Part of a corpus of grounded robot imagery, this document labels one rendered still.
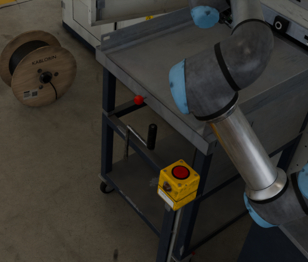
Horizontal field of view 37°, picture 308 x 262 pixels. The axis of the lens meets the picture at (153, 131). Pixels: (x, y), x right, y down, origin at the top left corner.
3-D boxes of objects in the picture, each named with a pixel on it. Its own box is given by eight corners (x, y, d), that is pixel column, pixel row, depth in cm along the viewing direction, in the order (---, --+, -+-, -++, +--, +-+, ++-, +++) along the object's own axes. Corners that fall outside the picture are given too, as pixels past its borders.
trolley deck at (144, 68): (206, 156, 145) (210, 143, 140) (95, 59, 177) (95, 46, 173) (331, 86, 179) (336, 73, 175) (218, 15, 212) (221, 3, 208)
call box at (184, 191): (174, 212, 126) (178, 188, 119) (156, 193, 131) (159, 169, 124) (195, 199, 130) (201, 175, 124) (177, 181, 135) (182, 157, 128)
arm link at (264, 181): (317, 224, 119) (219, 55, 95) (263, 240, 125) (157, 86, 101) (309, 192, 129) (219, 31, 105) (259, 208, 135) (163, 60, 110)
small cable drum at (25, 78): (62, 77, 297) (58, 21, 269) (78, 95, 285) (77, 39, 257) (1, 96, 277) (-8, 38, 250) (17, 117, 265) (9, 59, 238)
